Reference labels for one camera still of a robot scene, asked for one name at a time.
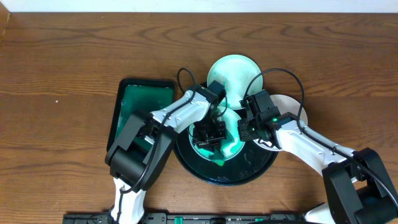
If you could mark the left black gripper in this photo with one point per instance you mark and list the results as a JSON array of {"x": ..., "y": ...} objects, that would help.
[{"x": 209, "y": 138}]

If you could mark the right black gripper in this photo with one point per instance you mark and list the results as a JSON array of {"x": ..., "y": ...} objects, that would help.
[{"x": 244, "y": 134}]

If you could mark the mint plate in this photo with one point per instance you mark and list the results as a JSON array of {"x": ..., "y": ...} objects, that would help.
[
  {"x": 231, "y": 118},
  {"x": 234, "y": 72}
]

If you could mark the white plate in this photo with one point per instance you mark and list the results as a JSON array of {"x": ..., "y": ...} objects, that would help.
[{"x": 284, "y": 104}]

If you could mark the green sponge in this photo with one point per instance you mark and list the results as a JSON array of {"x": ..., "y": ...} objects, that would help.
[{"x": 219, "y": 155}]

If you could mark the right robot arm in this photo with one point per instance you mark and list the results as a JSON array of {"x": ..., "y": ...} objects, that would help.
[{"x": 358, "y": 187}]

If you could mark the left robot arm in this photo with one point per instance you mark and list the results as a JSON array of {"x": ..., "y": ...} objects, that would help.
[{"x": 139, "y": 153}]

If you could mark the round black tray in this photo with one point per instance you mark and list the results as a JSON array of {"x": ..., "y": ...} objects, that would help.
[{"x": 249, "y": 164}]

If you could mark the rectangular black sponge tray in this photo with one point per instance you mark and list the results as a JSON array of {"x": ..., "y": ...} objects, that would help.
[{"x": 139, "y": 94}]

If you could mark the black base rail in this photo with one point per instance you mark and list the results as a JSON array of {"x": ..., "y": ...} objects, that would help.
[{"x": 163, "y": 218}]

